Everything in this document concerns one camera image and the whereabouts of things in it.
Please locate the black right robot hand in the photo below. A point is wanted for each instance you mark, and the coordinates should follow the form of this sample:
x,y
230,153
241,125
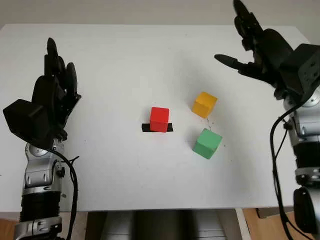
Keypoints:
x,y
270,50

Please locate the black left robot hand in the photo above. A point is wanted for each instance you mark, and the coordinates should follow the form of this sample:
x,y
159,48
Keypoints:
x,y
50,87

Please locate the yellow cube block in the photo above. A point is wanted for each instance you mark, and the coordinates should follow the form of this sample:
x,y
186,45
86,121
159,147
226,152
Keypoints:
x,y
203,105

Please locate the red cube block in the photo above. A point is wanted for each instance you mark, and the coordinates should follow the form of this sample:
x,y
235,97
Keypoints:
x,y
159,120

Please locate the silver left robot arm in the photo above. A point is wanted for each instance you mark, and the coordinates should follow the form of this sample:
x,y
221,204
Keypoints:
x,y
40,180

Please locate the black tape strip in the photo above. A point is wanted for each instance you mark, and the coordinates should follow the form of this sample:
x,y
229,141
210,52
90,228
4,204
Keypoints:
x,y
145,128

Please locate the green cube block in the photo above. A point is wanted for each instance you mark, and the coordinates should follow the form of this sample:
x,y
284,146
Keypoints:
x,y
207,143

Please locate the grey robot torso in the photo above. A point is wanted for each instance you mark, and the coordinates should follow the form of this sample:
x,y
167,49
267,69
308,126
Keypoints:
x,y
160,225

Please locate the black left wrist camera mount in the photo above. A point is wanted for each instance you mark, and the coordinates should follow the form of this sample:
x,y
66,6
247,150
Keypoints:
x,y
27,120

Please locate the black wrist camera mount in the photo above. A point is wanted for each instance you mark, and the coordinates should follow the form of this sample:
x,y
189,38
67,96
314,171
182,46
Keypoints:
x,y
307,67
27,120

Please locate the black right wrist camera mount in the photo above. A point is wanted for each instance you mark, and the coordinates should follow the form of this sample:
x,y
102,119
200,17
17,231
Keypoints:
x,y
307,67

